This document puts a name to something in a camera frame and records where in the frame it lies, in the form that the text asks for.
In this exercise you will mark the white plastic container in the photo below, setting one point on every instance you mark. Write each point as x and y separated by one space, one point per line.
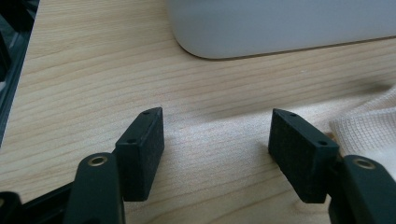
280 25

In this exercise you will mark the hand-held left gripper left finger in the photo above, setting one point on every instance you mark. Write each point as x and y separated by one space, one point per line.
138 161

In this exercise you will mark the black metal frame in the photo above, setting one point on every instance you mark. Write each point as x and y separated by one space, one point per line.
12 46

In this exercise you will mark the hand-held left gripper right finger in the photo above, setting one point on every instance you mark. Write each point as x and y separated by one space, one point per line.
303 158

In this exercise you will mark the cream knitted sock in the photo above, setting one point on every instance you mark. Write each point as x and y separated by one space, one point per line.
370 133

